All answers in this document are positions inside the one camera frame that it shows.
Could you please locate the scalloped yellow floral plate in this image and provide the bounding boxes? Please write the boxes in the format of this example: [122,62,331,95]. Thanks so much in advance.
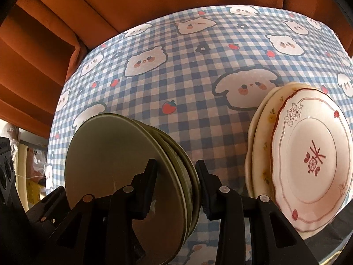
[244,82,344,240]

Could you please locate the plastic wrapped bundle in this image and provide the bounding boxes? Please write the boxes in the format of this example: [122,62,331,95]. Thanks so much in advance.
[3,120,21,144]

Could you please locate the round yellow floral plate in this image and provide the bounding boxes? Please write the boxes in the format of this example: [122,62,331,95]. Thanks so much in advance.
[252,86,315,239]

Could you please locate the red trim scalloped plate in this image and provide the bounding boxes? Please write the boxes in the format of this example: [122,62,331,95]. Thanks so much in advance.
[270,88,353,226]

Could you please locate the blue checkered bear tablecloth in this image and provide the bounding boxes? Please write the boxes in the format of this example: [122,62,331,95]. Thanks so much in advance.
[46,4,353,265]

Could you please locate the wooden shelf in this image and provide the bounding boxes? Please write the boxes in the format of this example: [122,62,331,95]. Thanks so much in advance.
[15,136,51,213]

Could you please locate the blue pattern ceramic bowl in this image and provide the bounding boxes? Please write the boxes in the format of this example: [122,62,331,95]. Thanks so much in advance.
[64,113,188,265]

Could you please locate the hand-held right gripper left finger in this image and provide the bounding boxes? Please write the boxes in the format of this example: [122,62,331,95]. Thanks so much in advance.
[45,159,158,265]

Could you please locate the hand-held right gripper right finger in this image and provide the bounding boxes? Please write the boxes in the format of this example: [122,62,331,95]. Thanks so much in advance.
[195,160,312,265]

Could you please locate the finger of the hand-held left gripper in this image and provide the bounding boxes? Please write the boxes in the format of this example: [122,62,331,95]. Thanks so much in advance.
[26,186,68,227]

